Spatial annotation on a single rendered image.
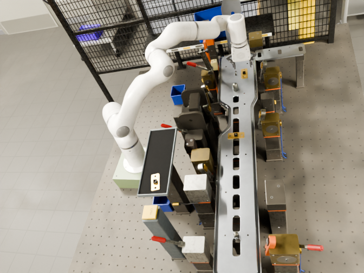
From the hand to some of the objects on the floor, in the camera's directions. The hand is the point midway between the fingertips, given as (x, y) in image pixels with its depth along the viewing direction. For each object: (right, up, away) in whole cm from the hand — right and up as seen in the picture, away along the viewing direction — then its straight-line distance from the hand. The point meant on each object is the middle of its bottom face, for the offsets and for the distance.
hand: (242, 65), depth 195 cm
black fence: (0, -25, +123) cm, 125 cm away
